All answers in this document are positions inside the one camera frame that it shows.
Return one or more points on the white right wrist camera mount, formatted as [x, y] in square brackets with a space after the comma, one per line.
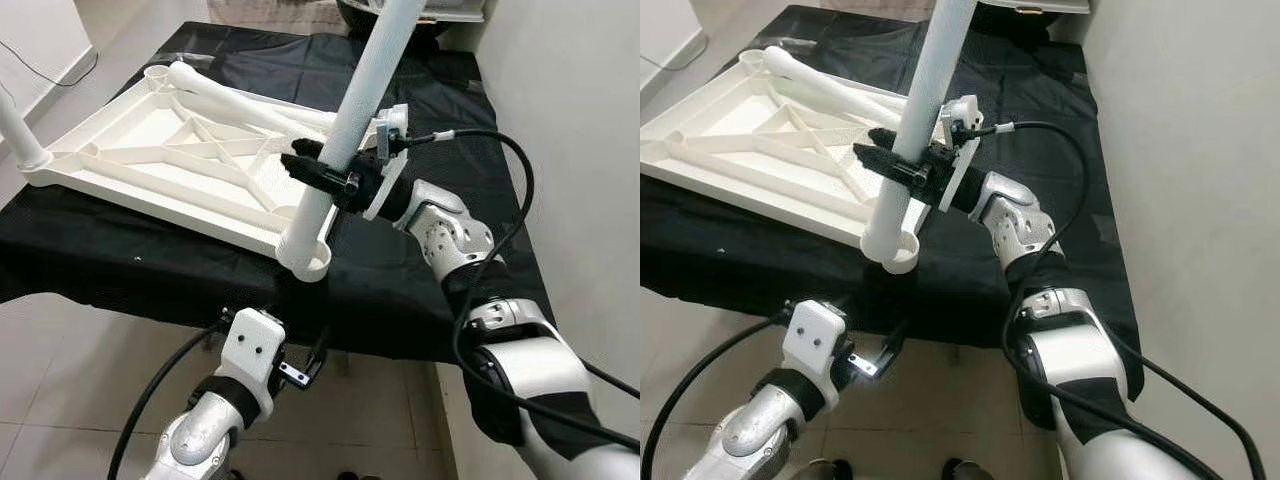
[965, 110]
[392, 120]

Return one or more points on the clear plastic storage box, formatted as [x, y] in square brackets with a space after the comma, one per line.
[450, 10]
[1040, 6]

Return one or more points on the dark right robot foot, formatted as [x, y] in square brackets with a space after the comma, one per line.
[968, 470]
[358, 476]

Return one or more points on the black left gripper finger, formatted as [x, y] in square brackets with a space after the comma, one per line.
[318, 355]
[890, 350]

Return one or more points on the black tablecloth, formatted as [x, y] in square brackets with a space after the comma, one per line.
[980, 280]
[400, 280]

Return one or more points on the large dark metal basin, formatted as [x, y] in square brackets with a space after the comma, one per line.
[350, 12]

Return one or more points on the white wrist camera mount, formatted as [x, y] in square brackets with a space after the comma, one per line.
[250, 345]
[815, 340]
[965, 110]
[392, 120]

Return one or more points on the dark left robot foot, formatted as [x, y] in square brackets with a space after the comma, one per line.
[828, 470]

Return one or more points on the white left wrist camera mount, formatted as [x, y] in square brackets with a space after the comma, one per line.
[250, 345]
[815, 340]

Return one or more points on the dark robot foot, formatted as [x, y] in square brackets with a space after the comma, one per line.
[358, 476]
[828, 470]
[968, 470]

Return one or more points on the white ribbed plastic table top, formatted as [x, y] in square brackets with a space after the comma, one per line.
[720, 170]
[150, 190]

